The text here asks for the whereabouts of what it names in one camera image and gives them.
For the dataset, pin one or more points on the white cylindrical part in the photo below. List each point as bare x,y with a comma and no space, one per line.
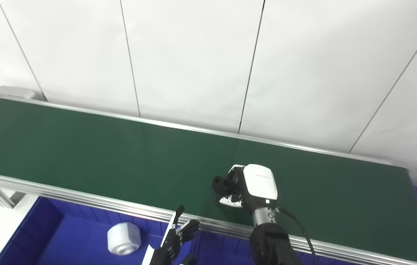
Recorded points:
123,239

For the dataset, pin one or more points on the black flange part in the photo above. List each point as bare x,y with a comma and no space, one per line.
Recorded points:
223,184

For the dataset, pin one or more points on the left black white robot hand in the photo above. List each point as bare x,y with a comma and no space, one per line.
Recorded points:
169,246

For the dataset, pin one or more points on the grey conveyor motor housing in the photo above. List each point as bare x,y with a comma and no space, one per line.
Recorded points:
13,92

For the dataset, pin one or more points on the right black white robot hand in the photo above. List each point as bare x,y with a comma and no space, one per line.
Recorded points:
260,184

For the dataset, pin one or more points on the green conveyor belt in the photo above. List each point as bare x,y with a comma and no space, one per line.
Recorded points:
120,151
83,198

